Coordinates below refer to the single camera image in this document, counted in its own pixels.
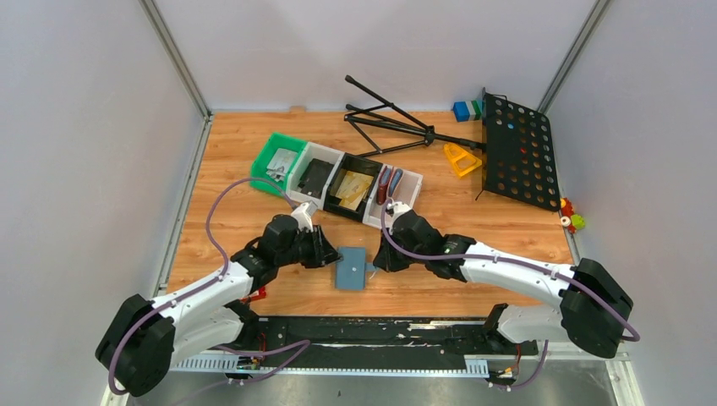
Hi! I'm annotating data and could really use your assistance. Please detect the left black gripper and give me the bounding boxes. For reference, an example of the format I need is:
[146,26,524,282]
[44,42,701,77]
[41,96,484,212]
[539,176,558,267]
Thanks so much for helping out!
[276,224,344,268]

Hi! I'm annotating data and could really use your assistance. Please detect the blue card holder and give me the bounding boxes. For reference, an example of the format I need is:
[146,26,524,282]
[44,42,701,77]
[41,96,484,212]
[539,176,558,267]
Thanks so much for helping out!
[386,167,403,197]
[335,246,376,291]

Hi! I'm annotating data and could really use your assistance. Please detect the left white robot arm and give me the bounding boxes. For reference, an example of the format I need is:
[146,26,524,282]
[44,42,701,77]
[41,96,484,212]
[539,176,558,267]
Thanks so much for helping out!
[95,215,342,397]

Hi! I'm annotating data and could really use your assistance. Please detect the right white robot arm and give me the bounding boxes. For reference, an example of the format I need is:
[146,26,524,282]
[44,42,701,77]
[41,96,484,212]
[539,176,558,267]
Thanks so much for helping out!
[374,202,641,359]

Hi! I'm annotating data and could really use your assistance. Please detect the gold cards stack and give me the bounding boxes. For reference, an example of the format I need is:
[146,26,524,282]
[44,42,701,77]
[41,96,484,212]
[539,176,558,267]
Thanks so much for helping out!
[335,171,374,211]

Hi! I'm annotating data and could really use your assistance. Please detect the black cards stack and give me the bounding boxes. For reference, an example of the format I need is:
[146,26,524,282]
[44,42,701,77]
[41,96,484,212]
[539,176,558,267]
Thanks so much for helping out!
[298,158,334,199]

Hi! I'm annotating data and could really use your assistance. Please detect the white bin with card holders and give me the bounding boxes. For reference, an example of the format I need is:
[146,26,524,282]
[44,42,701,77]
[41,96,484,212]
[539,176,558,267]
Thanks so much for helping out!
[361,164,424,229]

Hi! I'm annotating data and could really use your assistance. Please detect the red card holder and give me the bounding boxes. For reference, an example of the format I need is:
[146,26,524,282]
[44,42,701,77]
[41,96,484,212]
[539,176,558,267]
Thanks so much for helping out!
[375,166,392,206]

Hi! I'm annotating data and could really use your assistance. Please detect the silver cards stack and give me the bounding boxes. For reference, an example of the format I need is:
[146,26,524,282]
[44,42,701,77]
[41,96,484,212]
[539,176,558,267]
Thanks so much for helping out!
[265,148,297,182]

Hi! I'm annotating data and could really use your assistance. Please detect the white bin with black cards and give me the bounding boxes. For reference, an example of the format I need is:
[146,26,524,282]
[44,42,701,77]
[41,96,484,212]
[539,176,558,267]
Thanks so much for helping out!
[286,142,345,210]

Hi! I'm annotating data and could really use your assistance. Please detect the red toy brick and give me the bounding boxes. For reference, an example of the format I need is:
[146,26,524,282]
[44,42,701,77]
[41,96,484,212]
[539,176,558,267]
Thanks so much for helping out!
[244,287,267,303]

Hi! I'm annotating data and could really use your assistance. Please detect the black plastic bin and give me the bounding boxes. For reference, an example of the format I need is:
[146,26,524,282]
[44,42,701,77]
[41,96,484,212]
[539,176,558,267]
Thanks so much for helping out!
[323,154,383,222]

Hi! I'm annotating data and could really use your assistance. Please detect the green plastic bin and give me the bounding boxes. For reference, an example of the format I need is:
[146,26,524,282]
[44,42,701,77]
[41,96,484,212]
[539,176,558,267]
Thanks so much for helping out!
[249,133,308,196]

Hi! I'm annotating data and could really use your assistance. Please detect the yellow triangle toy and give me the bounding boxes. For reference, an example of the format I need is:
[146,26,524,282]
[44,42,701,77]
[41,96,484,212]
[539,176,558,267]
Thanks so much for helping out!
[443,143,483,178]

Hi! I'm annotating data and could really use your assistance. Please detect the black folded tripod stand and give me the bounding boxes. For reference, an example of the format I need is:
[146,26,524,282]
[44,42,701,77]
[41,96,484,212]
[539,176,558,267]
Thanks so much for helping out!
[343,74,486,158]

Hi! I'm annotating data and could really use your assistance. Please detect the blue green toy blocks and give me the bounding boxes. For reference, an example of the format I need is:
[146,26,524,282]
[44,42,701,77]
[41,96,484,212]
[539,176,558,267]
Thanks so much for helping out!
[452,100,484,122]

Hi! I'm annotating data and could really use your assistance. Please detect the black perforated music desk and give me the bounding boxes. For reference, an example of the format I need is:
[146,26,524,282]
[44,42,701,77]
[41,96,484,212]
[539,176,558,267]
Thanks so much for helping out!
[481,92,561,212]

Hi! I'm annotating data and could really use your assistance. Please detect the colourful toy pile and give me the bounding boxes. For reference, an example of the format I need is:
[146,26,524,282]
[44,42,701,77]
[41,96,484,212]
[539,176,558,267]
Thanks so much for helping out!
[560,198,586,234]

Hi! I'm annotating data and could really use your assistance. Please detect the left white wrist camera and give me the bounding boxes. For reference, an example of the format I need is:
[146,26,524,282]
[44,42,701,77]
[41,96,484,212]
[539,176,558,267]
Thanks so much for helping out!
[291,201,318,232]

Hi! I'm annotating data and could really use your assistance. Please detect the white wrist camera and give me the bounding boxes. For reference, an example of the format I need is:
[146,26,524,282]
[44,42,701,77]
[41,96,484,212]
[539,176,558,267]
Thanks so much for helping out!
[385,200,413,220]
[291,201,318,232]

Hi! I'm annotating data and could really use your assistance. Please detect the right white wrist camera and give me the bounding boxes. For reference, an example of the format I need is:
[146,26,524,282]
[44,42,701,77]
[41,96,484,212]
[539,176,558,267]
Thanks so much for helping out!
[385,200,413,220]

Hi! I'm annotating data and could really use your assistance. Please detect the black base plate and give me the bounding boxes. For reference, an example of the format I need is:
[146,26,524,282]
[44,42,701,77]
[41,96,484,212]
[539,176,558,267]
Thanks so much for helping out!
[228,315,539,370]

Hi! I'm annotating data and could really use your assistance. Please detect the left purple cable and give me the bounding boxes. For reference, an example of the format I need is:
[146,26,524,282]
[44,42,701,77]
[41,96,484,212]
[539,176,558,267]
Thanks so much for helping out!
[107,177,298,397]

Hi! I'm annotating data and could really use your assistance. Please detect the purple cable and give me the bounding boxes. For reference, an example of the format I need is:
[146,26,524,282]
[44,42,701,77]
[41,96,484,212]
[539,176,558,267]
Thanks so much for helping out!
[107,177,298,397]
[380,201,642,343]

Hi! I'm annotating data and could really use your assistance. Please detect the white slotted cable duct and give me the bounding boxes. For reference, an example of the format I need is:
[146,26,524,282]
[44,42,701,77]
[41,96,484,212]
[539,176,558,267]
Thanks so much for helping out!
[173,356,490,377]

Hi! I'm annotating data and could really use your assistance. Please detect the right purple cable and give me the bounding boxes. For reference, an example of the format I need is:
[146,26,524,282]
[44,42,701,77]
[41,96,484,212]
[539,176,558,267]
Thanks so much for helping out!
[380,201,642,343]

